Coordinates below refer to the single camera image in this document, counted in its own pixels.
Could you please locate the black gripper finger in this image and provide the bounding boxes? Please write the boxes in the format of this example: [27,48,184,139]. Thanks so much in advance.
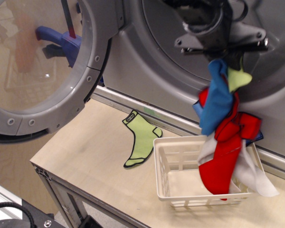
[227,51,244,71]

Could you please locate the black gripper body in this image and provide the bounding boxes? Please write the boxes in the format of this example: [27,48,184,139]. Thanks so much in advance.
[174,4,269,56]

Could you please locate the white felt cloth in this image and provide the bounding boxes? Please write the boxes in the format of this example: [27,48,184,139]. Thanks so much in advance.
[197,134,279,197]

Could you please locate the green felt sock on table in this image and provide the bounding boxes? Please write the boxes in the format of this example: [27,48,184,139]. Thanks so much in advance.
[123,110,163,169]

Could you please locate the grey round machine door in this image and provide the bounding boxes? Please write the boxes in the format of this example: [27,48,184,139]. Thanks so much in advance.
[0,0,124,144]

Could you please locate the blue felt cloth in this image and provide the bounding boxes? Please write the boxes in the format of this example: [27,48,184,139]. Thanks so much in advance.
[199,59,233,136]

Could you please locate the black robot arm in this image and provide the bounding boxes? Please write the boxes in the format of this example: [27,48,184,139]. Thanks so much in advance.
[165,0,269,70]

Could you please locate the black robot base bottom left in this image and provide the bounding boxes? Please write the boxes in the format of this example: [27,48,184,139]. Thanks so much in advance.
[0,201,63,228]

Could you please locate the blue clamp behind door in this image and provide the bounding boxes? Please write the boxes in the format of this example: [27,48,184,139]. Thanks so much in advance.
[36,26,82,67]

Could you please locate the black cable bottom left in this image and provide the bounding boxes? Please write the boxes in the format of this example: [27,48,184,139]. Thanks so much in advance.
[0,203,35,228]

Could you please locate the aluminium table frame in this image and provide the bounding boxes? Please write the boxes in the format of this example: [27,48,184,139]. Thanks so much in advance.
[31,161,148,228]

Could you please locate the red felt garment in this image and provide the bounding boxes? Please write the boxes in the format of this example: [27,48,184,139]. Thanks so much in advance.
[199,93,262,195]

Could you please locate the white plastic laundry basket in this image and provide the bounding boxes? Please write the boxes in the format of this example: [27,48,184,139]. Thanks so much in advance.
[153,136,259,207]

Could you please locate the blue felt pants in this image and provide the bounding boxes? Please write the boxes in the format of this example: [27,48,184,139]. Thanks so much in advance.
[192,101,264,146]

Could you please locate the green felt sock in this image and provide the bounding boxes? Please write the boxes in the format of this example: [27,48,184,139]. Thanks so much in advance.
[123,110,163,169]
[228,58,253,93]

